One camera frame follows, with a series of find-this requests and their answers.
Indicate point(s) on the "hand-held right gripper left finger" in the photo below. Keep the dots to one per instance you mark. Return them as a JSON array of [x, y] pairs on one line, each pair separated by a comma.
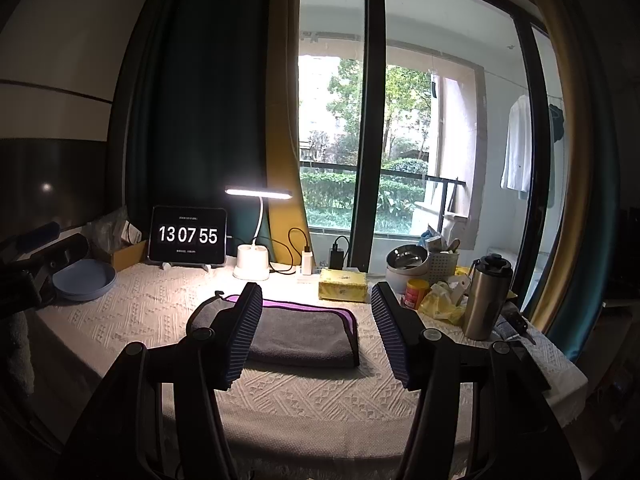
[[244, 336]]

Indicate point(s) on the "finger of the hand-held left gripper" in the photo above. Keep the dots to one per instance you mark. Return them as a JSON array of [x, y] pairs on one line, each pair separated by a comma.
[[42, 233]]

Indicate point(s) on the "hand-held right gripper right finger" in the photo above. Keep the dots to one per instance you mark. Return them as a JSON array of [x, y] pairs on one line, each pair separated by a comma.
[[392, 336]]

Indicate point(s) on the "grey towel with purple trim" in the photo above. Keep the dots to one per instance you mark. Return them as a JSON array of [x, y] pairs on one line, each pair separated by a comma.
[[300, 332]]

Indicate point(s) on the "red and yellow can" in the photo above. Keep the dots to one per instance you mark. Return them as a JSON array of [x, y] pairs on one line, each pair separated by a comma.
[[416, 296]]

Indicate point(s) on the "blue round plate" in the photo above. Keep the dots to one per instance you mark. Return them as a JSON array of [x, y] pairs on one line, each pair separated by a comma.
[[82, 282]]

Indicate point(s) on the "black television screen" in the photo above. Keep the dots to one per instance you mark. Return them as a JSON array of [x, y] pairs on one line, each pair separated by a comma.
[[55, 185]]

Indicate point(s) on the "yellow plastic bag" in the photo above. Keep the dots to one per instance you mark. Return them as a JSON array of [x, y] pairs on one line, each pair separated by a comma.
[[440, 307]]

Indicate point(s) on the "white round pot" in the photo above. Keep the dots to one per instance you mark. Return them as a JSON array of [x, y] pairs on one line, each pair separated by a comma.
[[407, 280]]

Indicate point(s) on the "clear plastic bag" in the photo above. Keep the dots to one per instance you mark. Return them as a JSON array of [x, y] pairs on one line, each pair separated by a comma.
[[106, 232]]

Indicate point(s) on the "yellow tissue pack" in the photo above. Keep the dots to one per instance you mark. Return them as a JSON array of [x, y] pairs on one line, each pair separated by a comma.
[[343, 285]]

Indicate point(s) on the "white desk lamp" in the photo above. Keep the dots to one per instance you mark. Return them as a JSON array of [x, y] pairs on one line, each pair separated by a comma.
[[252, 261]]

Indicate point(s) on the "steel bowl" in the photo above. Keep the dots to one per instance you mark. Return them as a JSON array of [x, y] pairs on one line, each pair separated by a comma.
[[405, 256]]

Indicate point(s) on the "white perforated basket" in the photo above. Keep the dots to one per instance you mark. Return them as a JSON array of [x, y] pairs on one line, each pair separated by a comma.
[[442, 266]]

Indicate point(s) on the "yellow cardboard box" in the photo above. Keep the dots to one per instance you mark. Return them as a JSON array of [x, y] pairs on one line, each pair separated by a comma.
[[131, 256]]

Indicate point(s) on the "white charger plug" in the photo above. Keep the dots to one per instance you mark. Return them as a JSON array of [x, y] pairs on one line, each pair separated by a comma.
[[305, 262]]

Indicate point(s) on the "black power adapter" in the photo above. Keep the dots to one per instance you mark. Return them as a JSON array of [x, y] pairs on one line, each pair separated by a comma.
[[337, 257]]

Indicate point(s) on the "white textured tablecloth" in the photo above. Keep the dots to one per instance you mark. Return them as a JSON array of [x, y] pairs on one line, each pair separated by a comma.
[[310, 410]]

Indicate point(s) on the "steel thermos bottle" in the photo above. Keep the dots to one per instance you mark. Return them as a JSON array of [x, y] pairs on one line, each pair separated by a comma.
[[485, 300]]

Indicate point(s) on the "white tablet stand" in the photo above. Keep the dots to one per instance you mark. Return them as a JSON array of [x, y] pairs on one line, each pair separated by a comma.
[[166, 265]]

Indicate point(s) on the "black tablet with clock display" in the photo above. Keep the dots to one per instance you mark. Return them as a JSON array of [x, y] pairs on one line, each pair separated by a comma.
[[188, 235]]

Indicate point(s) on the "black tool with sheath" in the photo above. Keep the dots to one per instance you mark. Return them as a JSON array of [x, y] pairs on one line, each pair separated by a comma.
[[515, 322]]

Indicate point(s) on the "balcony railing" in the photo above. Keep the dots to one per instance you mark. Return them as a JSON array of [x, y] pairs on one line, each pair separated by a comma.
[[400, 175]]

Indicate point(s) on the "green and yellow curtain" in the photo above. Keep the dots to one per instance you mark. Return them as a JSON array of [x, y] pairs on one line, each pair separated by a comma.
[[200, 110], [575, 160]]

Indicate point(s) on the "white hanging shirt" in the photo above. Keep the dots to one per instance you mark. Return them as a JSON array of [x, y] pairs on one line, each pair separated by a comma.
[[517, 150]]

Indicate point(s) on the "dark hanging garment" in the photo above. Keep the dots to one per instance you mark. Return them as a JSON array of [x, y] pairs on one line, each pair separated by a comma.
[[556, 120]]

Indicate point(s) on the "black window frame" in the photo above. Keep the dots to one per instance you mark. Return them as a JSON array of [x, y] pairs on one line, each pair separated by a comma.
[[369, 110]]

